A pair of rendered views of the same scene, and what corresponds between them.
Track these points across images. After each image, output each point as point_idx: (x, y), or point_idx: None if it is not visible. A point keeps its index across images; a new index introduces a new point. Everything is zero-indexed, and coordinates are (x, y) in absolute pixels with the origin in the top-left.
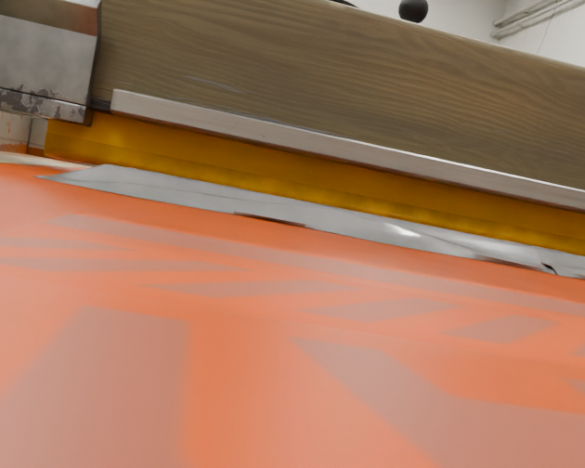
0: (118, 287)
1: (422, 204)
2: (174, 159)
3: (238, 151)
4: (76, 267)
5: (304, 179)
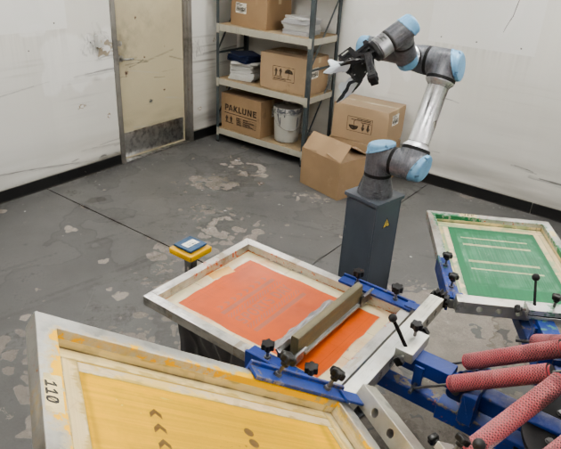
0: (293, 290)
1: None
2: None
3: None
4: (295, 290)
5: None
